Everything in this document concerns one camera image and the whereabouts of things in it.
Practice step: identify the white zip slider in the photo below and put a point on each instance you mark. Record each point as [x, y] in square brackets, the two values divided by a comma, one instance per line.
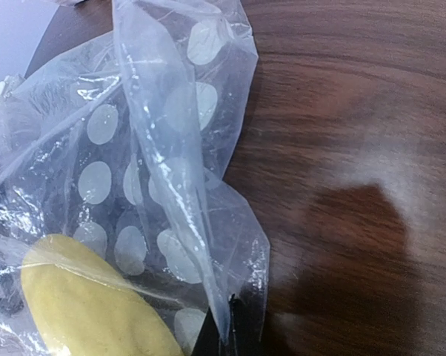
[9, 84]

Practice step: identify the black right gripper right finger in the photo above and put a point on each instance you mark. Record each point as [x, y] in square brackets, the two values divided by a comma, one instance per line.
[243, 339]

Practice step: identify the yellow fake lemon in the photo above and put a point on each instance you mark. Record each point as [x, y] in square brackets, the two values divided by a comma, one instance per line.
[82, 306]

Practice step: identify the clear zip top bag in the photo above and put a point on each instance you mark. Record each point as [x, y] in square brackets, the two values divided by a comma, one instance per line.
[121, 143]

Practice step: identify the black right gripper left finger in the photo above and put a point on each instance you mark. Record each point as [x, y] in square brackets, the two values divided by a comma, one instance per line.
[208, 342]

